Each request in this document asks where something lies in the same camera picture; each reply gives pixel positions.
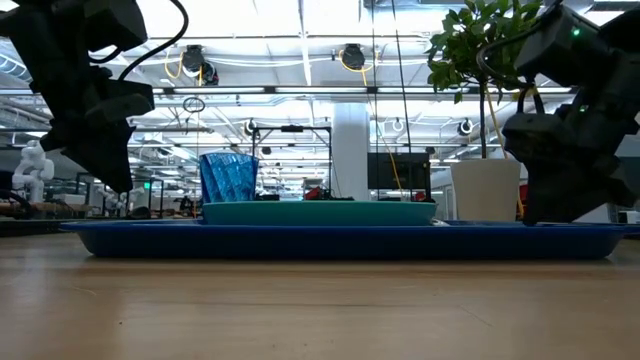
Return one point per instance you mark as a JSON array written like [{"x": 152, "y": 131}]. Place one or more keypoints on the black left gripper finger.
[{"x": 122, "y": 175}]

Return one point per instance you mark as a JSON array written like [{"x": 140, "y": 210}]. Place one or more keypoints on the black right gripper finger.
[{"x": 560, "y": 205}]

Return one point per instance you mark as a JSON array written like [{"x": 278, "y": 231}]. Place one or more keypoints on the blue faceted plastic cup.
[{"x": 229, "y": 177}]

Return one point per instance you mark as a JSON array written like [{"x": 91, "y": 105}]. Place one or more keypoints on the teal plastic plate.
[{"x": 320, "y": 214}]

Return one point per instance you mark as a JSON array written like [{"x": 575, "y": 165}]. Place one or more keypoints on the blue plastic tray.
[{"x": 325, "y": 242}]

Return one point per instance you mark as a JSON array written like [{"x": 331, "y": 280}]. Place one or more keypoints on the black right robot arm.
[{"x": 590, "y": 45}]

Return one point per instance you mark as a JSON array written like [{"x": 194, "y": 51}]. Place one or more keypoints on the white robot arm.
[{"x": 32, "y": 165}]

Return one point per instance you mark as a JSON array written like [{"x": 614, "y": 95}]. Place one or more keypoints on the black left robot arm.
[{"x": 45, "y": 35}]

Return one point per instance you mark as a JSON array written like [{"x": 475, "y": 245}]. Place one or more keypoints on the white plant pot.
[{"x": 485, "y": 190}]

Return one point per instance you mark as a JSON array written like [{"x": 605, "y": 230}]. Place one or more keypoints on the green leafy small tree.
[{"x": 475, "y": 40}]

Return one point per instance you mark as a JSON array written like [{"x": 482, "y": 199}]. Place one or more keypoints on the black monitor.
[{"x": 398, "y": 171}]

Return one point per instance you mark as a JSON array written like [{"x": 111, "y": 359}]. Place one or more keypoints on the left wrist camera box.
[{"x": 127, "y": 102}]

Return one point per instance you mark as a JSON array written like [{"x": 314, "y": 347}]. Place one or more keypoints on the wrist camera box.
[
  {"x": 127, "y": 102},
  {"x": 532, "y": 131}
]

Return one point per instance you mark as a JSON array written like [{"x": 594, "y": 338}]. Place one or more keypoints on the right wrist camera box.
[{"x": 532, "y": 131}]

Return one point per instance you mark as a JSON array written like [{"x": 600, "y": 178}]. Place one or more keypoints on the black aluminium table frame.
[{"x": 30, "y": 227}]

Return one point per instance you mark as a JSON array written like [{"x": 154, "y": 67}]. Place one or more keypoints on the black metal frame stand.
[{"x": 292, "y": 128}]

